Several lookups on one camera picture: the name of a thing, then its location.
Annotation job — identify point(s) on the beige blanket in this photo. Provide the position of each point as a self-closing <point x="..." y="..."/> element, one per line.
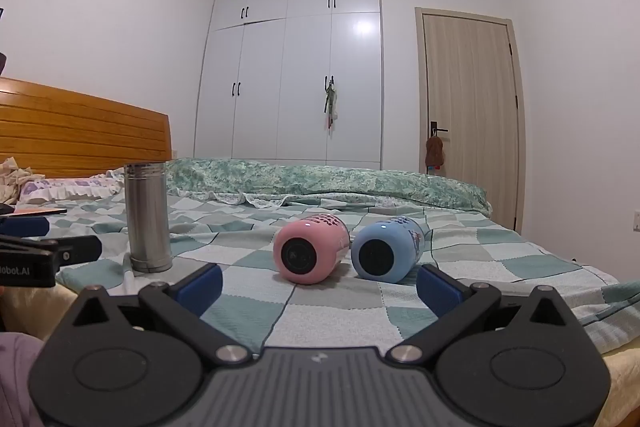
<point x="617" y="317"/>

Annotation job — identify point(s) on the blue cup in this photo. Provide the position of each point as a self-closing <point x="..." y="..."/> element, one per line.
<point x="380" y="259"/>

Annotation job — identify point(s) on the brown hanging pouch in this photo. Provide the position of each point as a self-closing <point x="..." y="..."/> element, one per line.
<point x="434" y="152"/>

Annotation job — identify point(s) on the wooden headboard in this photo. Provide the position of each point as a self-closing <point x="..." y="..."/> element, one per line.
<point x="75" y="127"/>

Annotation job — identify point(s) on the flat orange book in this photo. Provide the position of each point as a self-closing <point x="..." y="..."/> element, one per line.
<point x="42" y="210"/>

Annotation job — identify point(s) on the purple clothing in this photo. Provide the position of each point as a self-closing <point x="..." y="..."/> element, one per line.
<point x="17" y="379"/>

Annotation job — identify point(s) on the green floral quilt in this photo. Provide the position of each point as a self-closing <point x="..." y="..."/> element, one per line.
<point x="325" y="182"/>

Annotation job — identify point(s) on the white wardrobe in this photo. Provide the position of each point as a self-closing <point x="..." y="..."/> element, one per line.
<point x="295" y="72"/>

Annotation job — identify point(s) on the pink cup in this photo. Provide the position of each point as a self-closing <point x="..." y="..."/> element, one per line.
<point x="302" y="257"/>

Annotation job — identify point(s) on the purple floral pillow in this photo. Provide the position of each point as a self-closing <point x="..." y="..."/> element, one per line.
<point x="60" y="189"/>

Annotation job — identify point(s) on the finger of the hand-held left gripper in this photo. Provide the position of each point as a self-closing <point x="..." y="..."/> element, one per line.
<point x="82" y="249"/>
<point x="22" y="227"/>

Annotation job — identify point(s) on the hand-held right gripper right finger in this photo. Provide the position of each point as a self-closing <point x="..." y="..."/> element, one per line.
<point x="440" y="294"/>

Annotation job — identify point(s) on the stainless steel cup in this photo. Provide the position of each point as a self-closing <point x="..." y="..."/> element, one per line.
<point x="147" y="217"/>

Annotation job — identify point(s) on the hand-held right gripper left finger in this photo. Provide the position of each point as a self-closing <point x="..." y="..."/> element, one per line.
<point x="202" y="288"/>

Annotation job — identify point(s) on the checkered bed sheet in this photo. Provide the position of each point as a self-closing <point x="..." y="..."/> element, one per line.
<point x="240" y="307"/>

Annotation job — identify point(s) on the light wooden door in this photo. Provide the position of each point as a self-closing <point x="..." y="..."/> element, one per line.
<point x="470" y="117"/>

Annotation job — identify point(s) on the crumpled cream cloth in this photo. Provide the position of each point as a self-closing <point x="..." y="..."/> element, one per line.
<point x="11" y="179"/>

